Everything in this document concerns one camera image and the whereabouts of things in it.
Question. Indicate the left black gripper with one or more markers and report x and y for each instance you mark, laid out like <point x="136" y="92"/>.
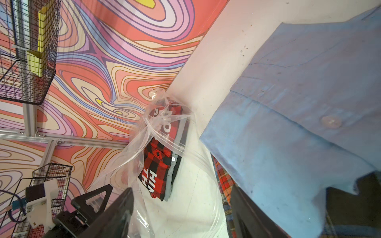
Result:
<point x="72" y="224"/>

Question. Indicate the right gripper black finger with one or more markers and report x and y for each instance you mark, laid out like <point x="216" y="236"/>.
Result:
<point x="115" y="221"/>

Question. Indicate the clear plastic vacuum bag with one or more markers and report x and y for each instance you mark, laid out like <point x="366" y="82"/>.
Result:
<point x="194" y="209"/>

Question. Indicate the red black buffalo plaid shirt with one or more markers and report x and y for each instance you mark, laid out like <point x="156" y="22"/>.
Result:
<point x="169" y="127"/>

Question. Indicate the light blue shirt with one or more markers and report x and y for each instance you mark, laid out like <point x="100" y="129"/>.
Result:
<point x="303" y="116"/>

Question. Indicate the yellow sticky note blocks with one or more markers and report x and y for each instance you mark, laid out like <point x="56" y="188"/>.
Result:
<point x="41" y="27"/>

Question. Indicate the black wire basket left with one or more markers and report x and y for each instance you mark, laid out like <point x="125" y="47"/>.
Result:
<point x="12" y="223"/>

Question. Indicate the black wire basket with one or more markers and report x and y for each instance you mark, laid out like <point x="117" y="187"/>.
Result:
<point x="12" y="223"/>
<point x="18" y="83"/>

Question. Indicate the black wire basket back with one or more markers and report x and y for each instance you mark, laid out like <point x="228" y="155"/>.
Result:
<point x="18" y="83"/>

